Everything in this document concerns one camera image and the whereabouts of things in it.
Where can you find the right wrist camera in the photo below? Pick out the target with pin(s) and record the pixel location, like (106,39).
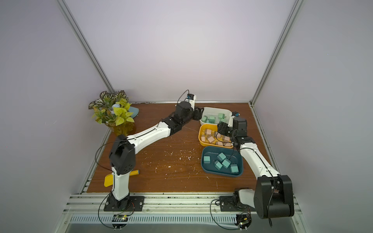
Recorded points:
(230,119)

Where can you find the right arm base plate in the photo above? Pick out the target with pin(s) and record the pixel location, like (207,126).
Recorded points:
(232,204)

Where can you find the dark teal storage box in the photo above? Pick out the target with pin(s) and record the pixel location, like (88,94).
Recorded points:
(231,155)

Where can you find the artificial plant in amber vase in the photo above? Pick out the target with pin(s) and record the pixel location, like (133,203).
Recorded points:
(113,110)

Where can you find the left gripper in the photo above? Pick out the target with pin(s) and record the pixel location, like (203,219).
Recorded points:
(196,114)

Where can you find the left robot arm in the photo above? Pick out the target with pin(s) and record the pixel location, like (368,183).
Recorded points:
(123,154)

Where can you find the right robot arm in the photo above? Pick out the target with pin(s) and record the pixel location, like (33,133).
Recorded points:
(273,193)

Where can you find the light blue oval object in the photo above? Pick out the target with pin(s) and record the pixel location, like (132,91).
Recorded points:
(134,111)

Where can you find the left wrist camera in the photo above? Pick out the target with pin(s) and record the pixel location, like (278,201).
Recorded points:
(191,99)

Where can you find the teal plug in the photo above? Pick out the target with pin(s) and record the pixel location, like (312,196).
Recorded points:
(234,169)
(218,165)
(221,157)
(226,163)
(206,160)

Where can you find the teal plug bottom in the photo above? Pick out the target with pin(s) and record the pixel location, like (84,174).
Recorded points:
(218,165)

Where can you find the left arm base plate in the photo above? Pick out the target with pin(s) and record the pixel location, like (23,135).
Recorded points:
(129,203)

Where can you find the white storage box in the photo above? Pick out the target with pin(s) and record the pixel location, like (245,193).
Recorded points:
(210,111)

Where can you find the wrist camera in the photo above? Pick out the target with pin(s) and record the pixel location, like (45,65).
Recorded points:
(191,99)
(230,119)

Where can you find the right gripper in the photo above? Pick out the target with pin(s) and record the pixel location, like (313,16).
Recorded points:
(223,128)

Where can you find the yellow toy shovel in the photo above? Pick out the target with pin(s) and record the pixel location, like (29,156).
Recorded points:
(109,179)

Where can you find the yellow storage box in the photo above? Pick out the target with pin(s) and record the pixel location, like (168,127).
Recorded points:
(217,136)

